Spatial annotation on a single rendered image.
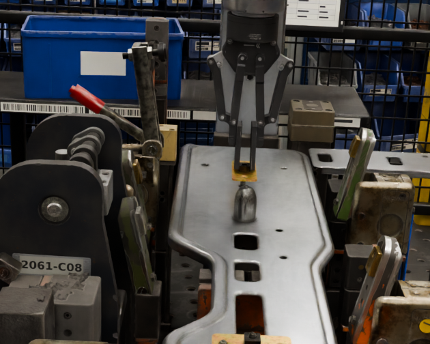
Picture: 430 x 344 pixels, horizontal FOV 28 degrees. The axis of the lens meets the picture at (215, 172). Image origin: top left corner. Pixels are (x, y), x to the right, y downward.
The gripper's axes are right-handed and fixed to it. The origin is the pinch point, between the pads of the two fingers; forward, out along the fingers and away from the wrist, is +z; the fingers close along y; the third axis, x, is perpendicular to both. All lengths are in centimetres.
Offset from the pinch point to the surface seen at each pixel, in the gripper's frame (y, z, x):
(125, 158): -16.2, -3.8, -18.8
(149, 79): -14.7, -10.1, -1.7
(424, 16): 72, 13, 199
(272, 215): 4.0, 6.6, -11.1
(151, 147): -14.1, 0.1, -2.6
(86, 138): -18.8, -11.9, -35.4
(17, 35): -73, 19, 164
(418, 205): 42, 31, 55
